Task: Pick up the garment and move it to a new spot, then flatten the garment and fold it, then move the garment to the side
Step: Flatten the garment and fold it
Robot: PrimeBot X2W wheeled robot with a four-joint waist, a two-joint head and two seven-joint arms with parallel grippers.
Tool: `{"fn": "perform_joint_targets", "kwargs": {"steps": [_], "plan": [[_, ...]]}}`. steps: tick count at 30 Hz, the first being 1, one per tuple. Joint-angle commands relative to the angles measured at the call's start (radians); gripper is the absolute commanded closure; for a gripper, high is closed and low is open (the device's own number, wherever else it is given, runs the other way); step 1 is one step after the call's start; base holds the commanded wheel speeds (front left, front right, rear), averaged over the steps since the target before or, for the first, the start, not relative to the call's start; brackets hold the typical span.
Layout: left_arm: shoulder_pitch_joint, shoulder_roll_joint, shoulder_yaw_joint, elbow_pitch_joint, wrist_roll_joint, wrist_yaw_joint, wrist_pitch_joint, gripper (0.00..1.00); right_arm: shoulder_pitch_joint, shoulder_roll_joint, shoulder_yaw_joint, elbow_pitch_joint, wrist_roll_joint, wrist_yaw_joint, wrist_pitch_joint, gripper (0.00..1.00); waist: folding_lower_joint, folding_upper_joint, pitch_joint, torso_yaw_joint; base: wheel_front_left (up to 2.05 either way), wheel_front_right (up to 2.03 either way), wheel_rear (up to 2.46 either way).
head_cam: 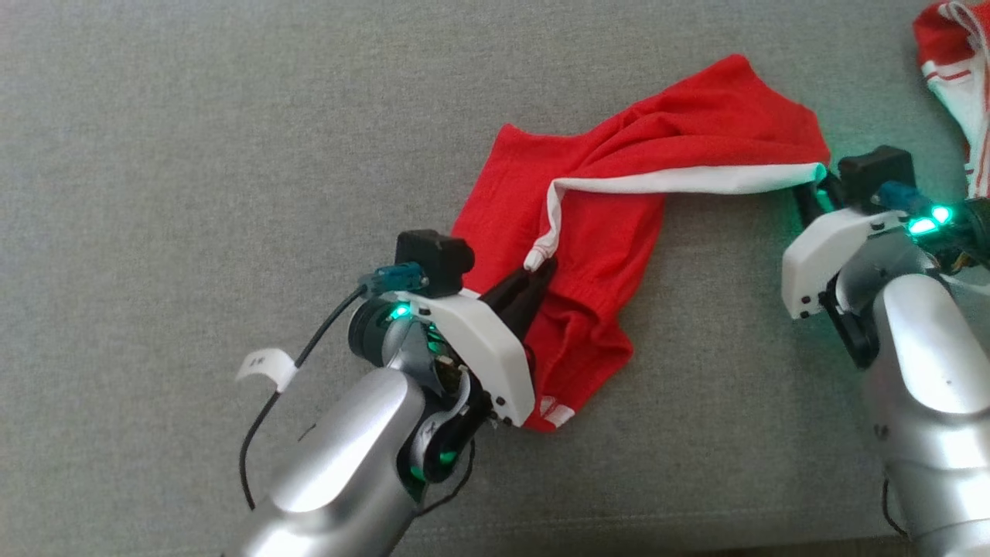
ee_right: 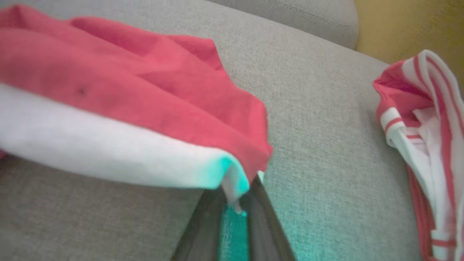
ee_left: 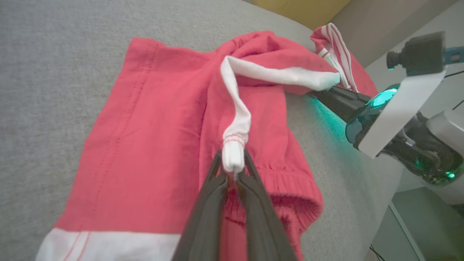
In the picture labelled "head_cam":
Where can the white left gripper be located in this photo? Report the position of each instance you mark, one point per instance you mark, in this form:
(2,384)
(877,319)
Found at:
(479,348)

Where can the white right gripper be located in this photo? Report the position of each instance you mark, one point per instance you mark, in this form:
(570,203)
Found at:
(835,247)

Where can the red shorts with white trim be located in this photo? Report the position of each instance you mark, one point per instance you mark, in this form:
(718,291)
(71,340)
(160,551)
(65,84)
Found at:
(603,232)

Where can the red white basketball jersey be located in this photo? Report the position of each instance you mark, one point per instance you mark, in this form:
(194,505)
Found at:
(940,39)

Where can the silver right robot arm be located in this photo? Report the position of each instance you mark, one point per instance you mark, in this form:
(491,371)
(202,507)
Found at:
(928,402)

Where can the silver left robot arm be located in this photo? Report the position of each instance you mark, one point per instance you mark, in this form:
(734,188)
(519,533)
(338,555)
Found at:
(348,472)

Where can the large grey sofa seat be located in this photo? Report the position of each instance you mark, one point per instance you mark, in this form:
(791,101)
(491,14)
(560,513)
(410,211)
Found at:
(193,155)

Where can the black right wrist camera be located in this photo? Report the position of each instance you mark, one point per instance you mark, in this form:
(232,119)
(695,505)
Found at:
(874,174)

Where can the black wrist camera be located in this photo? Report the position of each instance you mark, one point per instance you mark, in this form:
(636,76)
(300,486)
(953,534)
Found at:
(433,259)
(874,174)

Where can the blue right camera connector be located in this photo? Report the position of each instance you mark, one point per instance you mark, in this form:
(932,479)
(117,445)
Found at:
(905,197)

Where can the blue camera connector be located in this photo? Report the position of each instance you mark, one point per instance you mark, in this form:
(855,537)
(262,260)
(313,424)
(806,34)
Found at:
(905,197)
(394,278)

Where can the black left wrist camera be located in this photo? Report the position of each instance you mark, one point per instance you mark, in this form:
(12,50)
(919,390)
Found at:
(433,259)

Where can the blue left camera connector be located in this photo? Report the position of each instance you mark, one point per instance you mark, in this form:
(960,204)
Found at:
(394,278)

